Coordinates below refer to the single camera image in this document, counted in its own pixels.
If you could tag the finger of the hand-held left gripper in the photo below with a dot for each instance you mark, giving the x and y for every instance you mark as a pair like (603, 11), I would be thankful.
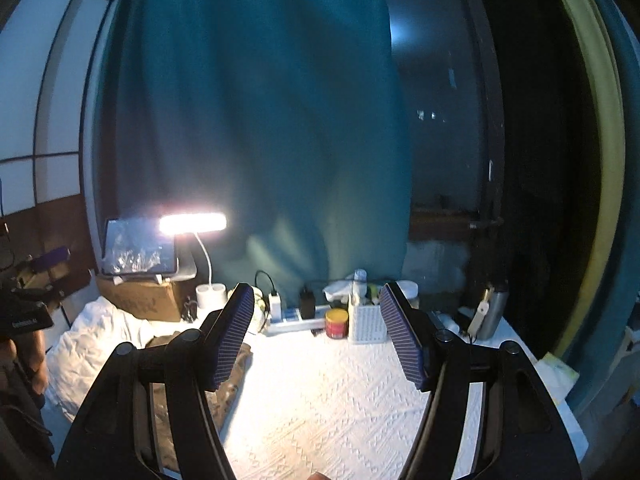
(50, 256)

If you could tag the white bottle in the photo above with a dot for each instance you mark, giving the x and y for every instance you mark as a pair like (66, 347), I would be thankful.
(360, 285)

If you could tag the white power strip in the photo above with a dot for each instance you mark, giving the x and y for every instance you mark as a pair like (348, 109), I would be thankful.
(295, 325)

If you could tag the person's left forearm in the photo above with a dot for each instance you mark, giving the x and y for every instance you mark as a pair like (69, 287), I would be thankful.
(35, 360)

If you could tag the cardboard box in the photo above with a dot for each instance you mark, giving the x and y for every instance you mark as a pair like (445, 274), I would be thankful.
(140, 300)

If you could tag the teal curtain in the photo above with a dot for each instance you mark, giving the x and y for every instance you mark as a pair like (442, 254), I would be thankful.
(250, 110)

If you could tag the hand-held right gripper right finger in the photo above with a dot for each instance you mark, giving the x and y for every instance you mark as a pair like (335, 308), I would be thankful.
(402, 335)

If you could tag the brown printed t-shirt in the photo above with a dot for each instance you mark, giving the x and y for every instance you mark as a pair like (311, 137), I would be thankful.
(232, 396)

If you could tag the tablet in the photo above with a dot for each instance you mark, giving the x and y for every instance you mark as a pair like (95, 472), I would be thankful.
(137, 247)

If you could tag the silver lighter-like device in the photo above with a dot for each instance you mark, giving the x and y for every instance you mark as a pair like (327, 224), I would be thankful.
(495, 310)

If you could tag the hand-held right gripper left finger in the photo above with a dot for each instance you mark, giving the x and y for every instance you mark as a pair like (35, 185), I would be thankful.
(232, 335)

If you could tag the pale yellow packet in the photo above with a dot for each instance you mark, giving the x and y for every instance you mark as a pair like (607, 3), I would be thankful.
(557, 370)

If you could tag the white perforated basket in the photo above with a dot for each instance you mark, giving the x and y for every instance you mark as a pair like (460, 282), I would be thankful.
(365, 325)

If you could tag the white desk lamp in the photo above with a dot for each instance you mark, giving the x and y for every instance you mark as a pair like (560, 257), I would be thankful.
(192, 223)

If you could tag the dark glass window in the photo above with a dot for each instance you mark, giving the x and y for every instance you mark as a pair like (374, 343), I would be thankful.
(440, 110)

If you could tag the black binder clip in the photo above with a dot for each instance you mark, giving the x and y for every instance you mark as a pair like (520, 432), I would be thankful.
(188, 310)

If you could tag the person's right hand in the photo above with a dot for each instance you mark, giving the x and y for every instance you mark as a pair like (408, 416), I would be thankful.
(320, 476)

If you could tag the red tin can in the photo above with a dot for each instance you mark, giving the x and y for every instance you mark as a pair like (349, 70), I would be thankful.
(337, 325)

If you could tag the black power adapter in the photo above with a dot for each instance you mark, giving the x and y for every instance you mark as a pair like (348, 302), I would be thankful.
(307, 302)

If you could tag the white charger plug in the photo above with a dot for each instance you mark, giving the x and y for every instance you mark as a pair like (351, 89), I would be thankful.
(275, 305)

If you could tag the white textured tablecloth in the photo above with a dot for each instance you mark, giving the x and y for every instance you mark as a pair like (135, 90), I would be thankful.
(325, 410)

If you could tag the white cartoon mug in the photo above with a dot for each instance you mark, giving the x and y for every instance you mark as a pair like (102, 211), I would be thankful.
(257, 310)

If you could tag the white cloth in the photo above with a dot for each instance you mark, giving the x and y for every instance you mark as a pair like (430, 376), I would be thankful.
(85, 350)

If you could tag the white tissue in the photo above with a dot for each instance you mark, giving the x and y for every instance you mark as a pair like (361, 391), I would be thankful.
(337, 290)

